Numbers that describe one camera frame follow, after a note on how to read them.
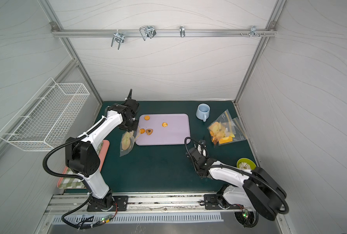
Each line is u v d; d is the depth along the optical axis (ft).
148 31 2.48
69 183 2.57
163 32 2.57
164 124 3.44
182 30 2.56
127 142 3.06
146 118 3.60
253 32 2.53
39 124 2.17
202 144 2.51
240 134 3.20
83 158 1.53
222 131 3.18
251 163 2.76
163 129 3.36
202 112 3.53
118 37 2.61
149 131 3.32
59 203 2.49
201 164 2.17
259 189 1.38
